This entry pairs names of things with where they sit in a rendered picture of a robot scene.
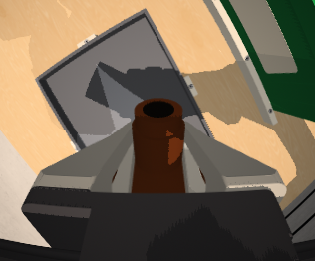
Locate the green crate with dividers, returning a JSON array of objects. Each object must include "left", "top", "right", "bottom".
[{"left": 220, "top": 0, "right": 315, "bottom": 122}]

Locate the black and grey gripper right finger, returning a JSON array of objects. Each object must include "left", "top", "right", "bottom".
[{"left": 182, "top": 122, "right": 287, "bottom": 203}]

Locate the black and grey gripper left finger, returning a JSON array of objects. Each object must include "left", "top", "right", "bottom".
[{"left": 31, "top": 122, "right": 135, "bottom": 193}]

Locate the brown round-bodied bottle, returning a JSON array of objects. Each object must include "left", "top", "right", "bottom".
[{"left": 131, "top": 98, "right": 185, "bottom": 193}]

